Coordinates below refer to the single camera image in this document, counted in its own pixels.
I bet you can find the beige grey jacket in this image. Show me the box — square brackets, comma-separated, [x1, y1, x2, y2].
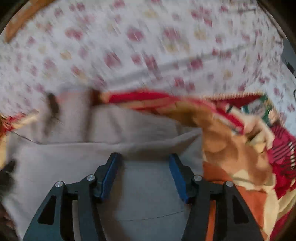
[3, 90, 202, 240]

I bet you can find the red orange plush blanket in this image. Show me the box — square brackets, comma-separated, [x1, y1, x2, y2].
[1, 88, 295, 240]

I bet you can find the green snack package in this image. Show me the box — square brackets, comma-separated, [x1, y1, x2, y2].
[241, 95, 278, 126]

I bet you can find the floral white bed sheet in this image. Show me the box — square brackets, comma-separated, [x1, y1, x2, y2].
[1, 1, 295, 133]

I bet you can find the orange checkered pillow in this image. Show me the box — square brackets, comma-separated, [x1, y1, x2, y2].
[4, 0, 55, 43]

